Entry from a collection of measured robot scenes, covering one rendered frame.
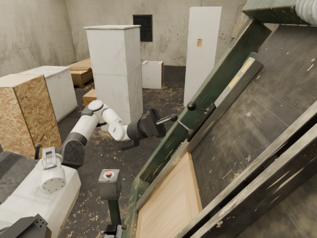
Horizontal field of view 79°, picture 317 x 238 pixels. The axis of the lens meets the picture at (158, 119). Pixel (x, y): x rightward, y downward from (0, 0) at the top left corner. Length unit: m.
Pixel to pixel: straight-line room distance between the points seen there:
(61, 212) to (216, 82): 0.86
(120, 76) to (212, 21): 2.16
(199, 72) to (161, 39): 4.67
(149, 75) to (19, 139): 3.94
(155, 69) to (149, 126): 4.92
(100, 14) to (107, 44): 6.50
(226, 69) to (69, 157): 0.83
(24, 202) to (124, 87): 2.54
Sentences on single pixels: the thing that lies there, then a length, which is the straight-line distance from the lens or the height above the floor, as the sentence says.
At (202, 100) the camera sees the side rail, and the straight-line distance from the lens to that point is 1.06.
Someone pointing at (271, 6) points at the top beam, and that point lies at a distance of 0.82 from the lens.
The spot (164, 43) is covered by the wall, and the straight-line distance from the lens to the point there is 8.78.
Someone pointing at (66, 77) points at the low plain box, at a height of 0.78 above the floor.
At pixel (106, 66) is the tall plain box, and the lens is 3.11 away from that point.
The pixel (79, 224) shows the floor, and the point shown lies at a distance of 2.37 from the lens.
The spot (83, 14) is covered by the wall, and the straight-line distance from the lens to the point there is 9.85.
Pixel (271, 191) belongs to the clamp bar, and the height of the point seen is 1.54.
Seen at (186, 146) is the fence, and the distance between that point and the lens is 0.89.
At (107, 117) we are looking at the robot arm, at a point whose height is 1.41.
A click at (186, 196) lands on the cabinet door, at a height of 1.27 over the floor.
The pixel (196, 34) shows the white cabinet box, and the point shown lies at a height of 1.57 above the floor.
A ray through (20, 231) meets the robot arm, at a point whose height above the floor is 1.59.
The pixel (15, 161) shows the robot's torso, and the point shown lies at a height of 1.40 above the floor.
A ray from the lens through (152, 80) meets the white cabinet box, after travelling 5.76.
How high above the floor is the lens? 1.85
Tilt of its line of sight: 27 degrees down
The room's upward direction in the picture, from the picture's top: straight up
